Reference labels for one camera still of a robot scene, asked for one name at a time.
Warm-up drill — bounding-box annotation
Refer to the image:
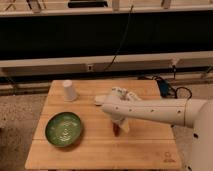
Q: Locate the white paper cup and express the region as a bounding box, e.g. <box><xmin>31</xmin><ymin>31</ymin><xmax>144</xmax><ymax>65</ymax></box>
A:
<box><xmin>62</xmin><ymin>80</ymin><xmax>78</xmax><ymax>101</ymax></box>

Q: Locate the white wall power strip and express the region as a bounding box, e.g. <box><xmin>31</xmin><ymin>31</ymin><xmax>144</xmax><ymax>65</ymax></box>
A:
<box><xmin>0</xmin><ymin>60</ymin><xmax>172</xmax><ymax>76</ymax></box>

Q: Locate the black hanging cable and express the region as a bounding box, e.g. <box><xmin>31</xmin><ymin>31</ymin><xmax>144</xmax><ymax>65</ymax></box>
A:
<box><xmin>101</xmin><ymin>4</ymin><xmax>135</xmax><ymax>73</ymax></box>

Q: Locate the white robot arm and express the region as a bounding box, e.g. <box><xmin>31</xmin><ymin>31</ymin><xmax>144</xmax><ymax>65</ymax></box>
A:
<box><xmin>102</xmin><ymin>94</ymin><xmax>213</xmax><ymax>171</ymax></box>

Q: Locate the wooden folding table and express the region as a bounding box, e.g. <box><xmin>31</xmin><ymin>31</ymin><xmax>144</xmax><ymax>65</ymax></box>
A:
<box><xmin>25</xmin><ymin>80</ymin><xmax>181</xmax><ymax>170</ymax></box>

